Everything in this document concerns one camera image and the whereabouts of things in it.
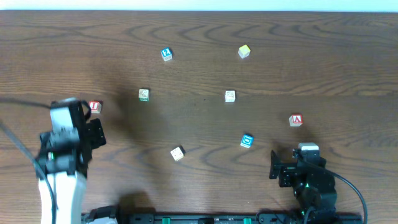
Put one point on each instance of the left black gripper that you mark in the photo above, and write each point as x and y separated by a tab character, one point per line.
95	134

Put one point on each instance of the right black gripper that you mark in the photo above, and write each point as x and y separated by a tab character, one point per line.
276	165

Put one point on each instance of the red letter I block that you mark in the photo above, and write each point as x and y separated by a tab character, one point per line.
95	107

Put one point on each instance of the blue number 2 block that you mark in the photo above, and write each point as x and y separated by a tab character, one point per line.
166	54

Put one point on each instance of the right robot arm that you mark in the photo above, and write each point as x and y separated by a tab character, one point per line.
311	201

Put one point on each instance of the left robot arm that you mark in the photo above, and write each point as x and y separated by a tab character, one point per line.
62	189

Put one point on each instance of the blue picture wooden block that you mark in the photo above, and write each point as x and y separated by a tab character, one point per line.
246	141

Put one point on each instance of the red letter A block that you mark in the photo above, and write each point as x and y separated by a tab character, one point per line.
296	120

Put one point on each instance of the green picture wooden block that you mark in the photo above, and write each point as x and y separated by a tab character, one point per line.
144	94

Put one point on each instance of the plain engraved wooden block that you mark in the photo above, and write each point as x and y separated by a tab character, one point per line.
230	96

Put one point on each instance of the plain tilted wooden block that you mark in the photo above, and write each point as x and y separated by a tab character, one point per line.
177	153

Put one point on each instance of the yellow top wooden block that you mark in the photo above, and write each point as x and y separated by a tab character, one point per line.
244	51

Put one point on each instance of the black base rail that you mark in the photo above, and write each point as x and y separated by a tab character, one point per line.
112	214

